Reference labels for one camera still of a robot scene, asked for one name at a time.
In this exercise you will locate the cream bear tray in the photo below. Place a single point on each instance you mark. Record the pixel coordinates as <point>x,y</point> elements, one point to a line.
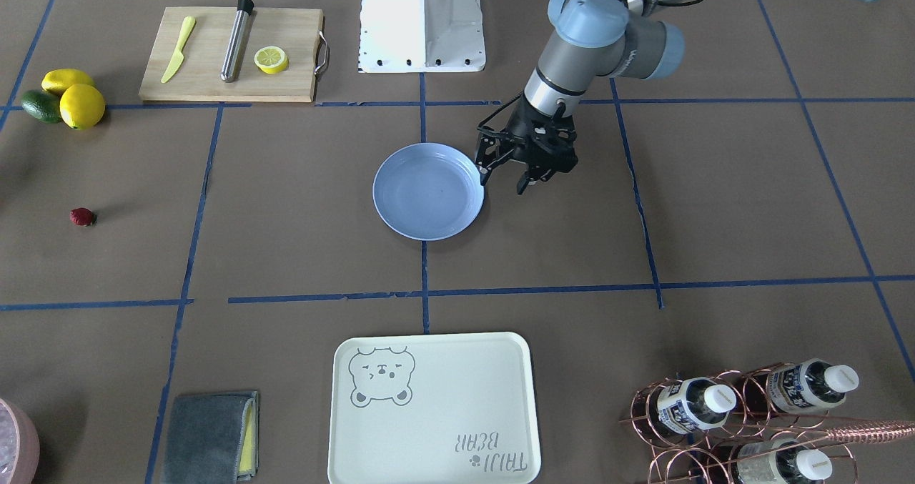
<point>453,408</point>

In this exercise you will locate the yellow lemon half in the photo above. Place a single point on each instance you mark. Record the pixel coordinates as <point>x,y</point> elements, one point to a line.
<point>271,59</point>

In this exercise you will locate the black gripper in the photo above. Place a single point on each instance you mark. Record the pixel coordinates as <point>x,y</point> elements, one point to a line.
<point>520,123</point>

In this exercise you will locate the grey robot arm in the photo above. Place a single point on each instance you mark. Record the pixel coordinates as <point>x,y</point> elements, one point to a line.
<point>590,39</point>

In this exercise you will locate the yellow lemon rear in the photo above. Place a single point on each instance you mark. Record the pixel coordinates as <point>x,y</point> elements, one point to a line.
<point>56,82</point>

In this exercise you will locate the yellow-green plastic knife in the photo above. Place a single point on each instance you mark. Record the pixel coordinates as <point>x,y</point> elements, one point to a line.
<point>178,56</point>

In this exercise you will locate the bottle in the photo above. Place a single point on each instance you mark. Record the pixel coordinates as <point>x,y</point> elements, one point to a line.
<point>812,386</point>
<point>696,404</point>
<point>781,461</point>

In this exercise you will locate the copper wire bottle rack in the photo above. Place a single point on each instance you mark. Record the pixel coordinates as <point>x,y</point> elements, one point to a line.
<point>709,456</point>

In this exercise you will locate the bottle lower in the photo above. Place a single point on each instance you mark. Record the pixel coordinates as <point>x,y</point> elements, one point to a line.
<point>781,461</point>

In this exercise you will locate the green avocado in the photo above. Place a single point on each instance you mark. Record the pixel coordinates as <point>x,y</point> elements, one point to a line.
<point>42,105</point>

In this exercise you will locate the red strawberry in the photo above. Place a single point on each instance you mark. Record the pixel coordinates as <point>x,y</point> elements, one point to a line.
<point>83,217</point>

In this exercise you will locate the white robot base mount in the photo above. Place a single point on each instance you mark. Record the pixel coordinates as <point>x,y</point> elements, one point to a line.
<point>421,36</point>

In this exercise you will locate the yellow lemon front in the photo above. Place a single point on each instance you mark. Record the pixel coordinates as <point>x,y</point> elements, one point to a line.
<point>82,106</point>

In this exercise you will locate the light blue plate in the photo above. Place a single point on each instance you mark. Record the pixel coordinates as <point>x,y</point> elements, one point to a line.
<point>428,192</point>

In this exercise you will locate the yellow sponge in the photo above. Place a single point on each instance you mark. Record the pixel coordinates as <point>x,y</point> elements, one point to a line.
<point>247,465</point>

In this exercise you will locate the bottle upper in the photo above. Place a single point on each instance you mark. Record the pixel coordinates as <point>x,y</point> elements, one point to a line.
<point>696,404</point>
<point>812,386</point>

